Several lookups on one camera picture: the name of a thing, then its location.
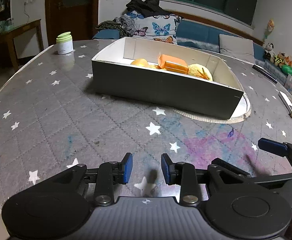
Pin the pile of stuffed toys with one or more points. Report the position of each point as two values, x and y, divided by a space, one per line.
280 60

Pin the blue sofa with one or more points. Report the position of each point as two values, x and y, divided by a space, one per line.
206 37

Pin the orange duck toy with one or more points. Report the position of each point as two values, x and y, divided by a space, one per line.
143 63

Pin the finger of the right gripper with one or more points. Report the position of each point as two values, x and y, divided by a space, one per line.
282 149

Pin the yellow fluffy plush toy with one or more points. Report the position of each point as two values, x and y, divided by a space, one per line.
199 71

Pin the brown wooden door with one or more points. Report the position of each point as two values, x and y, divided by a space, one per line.
80 17

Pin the butterfly print pillow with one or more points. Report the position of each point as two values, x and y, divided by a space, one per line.
158 28

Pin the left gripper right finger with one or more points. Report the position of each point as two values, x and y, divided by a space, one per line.
183 174

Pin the black clothes pile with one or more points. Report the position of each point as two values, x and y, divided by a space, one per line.
147 8

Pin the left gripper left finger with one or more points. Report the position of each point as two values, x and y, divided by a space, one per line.
109 174

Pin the orange rectangular box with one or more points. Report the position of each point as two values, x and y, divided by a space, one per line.
172 64

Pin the grey sofa cushion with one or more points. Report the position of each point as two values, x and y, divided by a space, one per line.
237 47

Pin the white jar green lid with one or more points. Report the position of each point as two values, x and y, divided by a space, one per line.
64 43

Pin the grey white open box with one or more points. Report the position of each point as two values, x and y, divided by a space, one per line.
223 98

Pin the white remote control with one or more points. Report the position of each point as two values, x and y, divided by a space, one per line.
286 102

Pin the black remote control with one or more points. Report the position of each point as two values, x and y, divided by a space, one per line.
261 70

